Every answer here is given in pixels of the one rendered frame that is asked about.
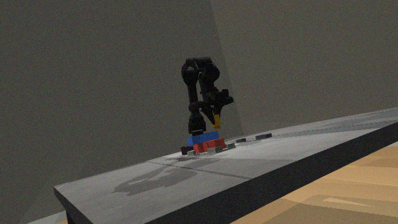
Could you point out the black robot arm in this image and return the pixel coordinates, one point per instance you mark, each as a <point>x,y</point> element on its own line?
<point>208,76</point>

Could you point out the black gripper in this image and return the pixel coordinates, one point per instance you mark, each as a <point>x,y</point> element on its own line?
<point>206,106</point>

